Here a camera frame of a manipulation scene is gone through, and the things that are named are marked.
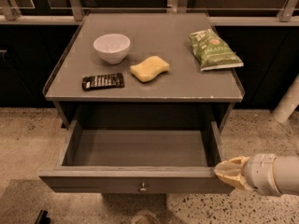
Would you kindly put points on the metal top drawer knob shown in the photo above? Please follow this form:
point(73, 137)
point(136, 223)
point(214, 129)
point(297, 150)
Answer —
point(143, 188)

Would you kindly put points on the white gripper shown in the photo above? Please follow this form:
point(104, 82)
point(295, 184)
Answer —
point(261, 173)

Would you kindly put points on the grey drawer cabinet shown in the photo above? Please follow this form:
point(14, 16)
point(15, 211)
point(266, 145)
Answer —
point(164, 35)

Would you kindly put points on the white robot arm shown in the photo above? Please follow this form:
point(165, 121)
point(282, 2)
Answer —
point(256, 144)

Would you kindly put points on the yellow sponge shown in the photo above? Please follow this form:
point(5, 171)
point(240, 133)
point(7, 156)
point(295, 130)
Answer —
point(149, 69)

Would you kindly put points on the black snack bar packet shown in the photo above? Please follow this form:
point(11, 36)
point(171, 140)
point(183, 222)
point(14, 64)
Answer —
point(100, 82)

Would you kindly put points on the grey top drawer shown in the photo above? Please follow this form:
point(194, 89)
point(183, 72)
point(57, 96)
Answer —
point(118, 161)

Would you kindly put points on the white ceramic bowl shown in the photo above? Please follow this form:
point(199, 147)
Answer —
point(112, 48)

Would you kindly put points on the metal railing frame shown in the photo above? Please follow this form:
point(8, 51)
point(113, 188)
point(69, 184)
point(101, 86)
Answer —
point(219, 12)

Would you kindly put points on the black object on floor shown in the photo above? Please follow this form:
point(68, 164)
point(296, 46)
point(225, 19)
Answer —
point(42, 218)

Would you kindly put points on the green jalapeno chip bag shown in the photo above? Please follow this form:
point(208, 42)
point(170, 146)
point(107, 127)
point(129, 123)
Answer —
point(212, 52)

